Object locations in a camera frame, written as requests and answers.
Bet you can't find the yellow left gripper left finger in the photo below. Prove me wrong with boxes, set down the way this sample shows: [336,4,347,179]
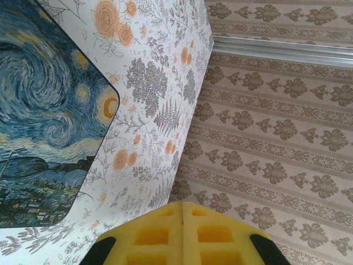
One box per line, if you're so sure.
[88,200,184,265]

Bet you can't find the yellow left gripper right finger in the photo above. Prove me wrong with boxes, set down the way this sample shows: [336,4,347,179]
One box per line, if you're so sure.
[181,201,285,265]

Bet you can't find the aluminium corner post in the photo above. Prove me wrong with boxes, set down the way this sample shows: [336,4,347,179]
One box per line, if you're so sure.
[211,35,353,66]

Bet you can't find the floral patterned table cover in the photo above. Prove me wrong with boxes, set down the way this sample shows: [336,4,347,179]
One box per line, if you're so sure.
[0,0,216,265]

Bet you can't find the Starry Night printed box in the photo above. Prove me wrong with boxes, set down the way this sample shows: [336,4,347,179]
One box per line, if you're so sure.
[0,0,121,230]

